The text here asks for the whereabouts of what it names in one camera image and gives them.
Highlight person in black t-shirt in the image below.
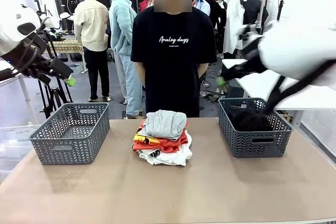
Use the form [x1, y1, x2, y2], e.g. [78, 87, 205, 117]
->
[130, 0, 218, 118]

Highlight table with patterned cloth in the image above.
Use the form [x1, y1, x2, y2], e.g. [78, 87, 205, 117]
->
[47, 37, 89, 75]

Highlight black light stand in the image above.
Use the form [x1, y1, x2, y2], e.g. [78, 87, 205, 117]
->
[275, 0, 286, 22]

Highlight grey plastic lattice basket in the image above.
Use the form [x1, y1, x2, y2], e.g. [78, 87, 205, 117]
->
[218, 97, 294, 158]
[28, 102, 110, 166]

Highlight mannequin in cream shirt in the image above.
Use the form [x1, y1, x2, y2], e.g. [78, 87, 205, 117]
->
[73, 0, 110, 103]

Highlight orange printed t-shirt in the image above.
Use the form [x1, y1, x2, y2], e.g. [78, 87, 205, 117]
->
[132, 120, 190, 154]

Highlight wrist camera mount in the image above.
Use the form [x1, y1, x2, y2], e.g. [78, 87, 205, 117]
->
[39, 11, 69, 29]
[237, 23, 260, 40]

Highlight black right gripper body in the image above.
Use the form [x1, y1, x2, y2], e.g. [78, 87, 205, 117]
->
[243, 36, 268, 74]

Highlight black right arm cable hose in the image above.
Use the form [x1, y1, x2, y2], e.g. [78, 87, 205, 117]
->
[264, 60, 336, 114]

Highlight mannequin in white shirt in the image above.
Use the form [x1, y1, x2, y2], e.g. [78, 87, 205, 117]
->
[223, 0, 247, 59]

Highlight mannequin in dark jacket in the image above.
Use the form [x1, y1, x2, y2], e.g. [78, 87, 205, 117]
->
[209, 0, 228, 54]

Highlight mannequin in pale blue fleece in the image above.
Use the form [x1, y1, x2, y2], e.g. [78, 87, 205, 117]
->
[108, 0, 144, 119]

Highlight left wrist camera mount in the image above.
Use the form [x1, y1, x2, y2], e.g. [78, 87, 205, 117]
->
[39, 11, 69, 29]

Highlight white table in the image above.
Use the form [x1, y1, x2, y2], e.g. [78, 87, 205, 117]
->
[0, 61, 29, 102]
[222, 58, 334, 127]

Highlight black camera tripod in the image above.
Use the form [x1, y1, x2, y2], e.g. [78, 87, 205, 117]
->
[38, 34, 74, 119]

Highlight grey garment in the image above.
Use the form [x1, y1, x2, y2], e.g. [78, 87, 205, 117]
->
[145, 109, 187, 142]

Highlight black trousers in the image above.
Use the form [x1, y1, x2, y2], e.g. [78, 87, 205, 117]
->
[228, 110, 274, 132]

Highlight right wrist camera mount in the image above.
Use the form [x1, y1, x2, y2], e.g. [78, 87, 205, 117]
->
[237, 23, 260, 40]

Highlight person's right forearm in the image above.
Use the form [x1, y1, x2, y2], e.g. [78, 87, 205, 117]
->
[135, 62, 146, 88]

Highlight person's left forearm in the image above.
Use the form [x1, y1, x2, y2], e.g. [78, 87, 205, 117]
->
[197, 62, 209, 78]

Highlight clear plastic storage box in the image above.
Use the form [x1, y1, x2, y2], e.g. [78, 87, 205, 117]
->
[0, 124, 35, 180]

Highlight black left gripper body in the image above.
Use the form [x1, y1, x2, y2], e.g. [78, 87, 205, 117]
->
[6, 34, 53, 78]

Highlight mannequin in black shirt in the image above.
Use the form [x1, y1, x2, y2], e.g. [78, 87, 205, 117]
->
[240, 0, 270, 25]

